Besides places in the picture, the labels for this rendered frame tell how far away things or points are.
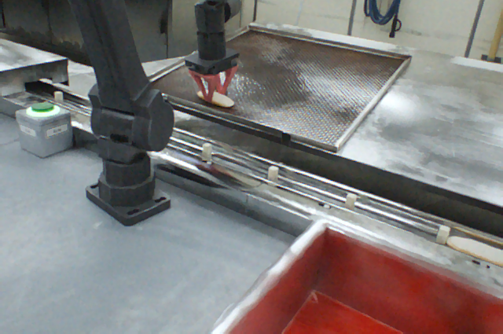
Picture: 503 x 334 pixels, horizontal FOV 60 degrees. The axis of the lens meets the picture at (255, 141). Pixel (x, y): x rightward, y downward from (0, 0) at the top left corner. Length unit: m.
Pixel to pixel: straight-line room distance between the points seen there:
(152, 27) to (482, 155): 3.11
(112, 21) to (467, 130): 0.68
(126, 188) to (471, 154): 0.59
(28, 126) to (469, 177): 0.78
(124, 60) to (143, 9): 3.12
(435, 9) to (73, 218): 3.96
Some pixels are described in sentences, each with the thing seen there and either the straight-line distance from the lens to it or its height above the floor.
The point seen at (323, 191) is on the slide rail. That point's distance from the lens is 0.74.
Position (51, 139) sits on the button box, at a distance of 0.90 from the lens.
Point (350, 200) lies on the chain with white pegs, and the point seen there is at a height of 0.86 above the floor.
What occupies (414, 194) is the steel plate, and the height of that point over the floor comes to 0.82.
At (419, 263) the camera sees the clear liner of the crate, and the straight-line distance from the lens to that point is 0.51.
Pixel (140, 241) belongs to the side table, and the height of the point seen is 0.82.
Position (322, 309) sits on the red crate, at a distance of 0.57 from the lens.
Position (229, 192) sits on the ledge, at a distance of 0.70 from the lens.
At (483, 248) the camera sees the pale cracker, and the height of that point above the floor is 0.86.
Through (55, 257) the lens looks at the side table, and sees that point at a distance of 0.65.
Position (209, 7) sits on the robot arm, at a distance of 0.87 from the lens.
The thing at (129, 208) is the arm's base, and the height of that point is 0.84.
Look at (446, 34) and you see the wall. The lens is 4.37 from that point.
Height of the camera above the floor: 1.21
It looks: 24 degrees down
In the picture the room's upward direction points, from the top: 5 degrees clockwise
